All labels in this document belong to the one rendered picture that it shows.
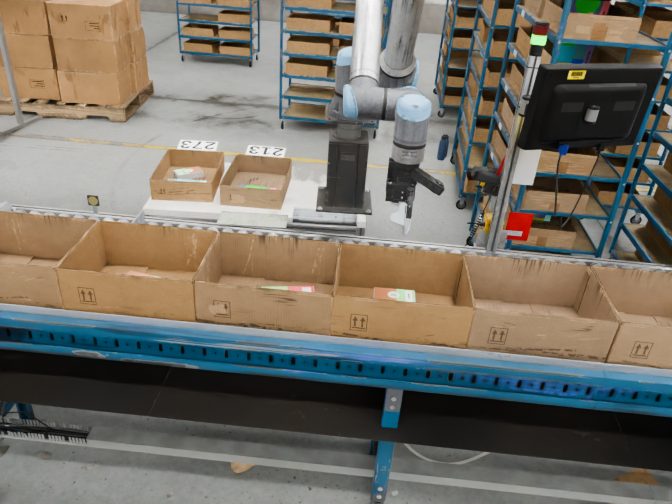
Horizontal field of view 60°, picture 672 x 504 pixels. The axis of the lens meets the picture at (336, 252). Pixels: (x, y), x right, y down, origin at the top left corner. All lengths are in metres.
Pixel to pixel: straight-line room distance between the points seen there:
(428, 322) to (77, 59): 5.07
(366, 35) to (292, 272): 0.77
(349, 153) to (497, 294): 1.00
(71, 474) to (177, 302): 1.11
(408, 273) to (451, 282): 0.14
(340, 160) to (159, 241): 0.98
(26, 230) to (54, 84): 4.33
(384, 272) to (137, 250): 0.82
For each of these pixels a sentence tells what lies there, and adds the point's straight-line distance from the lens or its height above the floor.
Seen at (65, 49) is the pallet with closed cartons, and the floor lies 0.64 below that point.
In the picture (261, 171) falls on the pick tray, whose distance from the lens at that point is 3.05.
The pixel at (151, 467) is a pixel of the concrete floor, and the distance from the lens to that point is 2.60.
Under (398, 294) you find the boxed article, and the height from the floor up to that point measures 0.92.
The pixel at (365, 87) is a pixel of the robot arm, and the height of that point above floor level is 1.54.
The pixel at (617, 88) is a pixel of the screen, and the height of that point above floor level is 1.48.
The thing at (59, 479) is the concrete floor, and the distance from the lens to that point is 2.65.
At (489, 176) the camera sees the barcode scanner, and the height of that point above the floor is 1.07.
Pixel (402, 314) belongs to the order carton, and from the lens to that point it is 1.65.
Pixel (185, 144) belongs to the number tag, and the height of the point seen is 0.86.
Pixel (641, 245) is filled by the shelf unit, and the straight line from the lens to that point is 3.91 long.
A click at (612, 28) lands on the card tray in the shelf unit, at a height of 1.59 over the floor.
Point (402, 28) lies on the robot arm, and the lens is 2.28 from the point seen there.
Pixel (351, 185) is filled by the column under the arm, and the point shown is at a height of 0.87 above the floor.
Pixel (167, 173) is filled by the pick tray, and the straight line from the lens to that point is 3.07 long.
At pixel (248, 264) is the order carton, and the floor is 0.94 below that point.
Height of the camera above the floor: 1.98
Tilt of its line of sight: 31 degrees down
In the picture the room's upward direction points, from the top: 4 degrees clockwise
